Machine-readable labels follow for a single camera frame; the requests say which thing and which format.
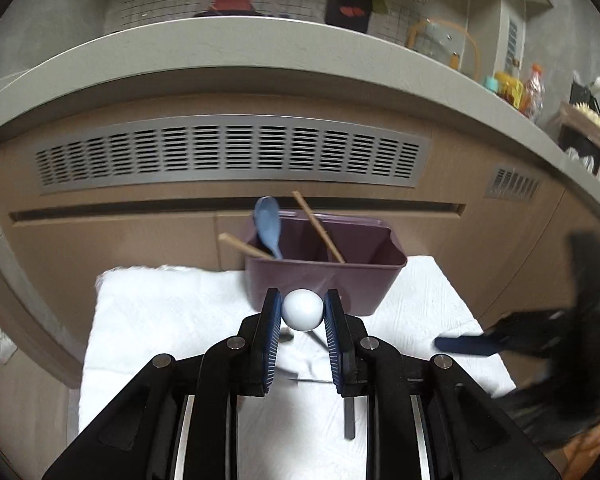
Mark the beige spoon black handle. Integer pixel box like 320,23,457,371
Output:
282,289,356,441

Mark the long wooden spoon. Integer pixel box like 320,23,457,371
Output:
292,191,346,263

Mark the white textured cloth mat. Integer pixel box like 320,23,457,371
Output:
78,253,517,480

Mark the purple plastic utensil bin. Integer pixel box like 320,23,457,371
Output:
245,210,407,316

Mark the blue plastic rice spoon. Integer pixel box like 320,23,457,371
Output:
253,196,283,260

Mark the small grey vent right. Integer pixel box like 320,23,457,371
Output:
484,165,541,202

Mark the dark box on counter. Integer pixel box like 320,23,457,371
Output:
557,70,600,176

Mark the orange cap plastic bottle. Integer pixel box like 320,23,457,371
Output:
520,63,545,122

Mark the yellow container on counter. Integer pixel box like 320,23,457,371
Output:
494,72,524,110

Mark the grey stone countertop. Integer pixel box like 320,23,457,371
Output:
0,16,600,206

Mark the glass lid wooden rim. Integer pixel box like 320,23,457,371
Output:
404,18,481,81

